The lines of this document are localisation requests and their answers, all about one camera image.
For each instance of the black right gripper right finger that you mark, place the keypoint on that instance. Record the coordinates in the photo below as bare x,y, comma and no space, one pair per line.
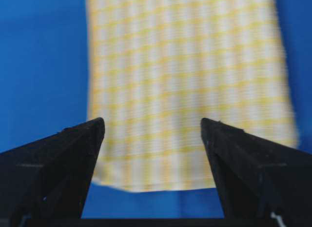
257,180

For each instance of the yellow white checkered towel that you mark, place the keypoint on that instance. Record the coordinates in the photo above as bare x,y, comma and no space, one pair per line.
158,67

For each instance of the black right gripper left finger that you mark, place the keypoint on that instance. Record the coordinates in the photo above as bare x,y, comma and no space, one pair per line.
49,178

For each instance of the blue table cloth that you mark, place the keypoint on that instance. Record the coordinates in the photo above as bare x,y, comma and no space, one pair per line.
44,83

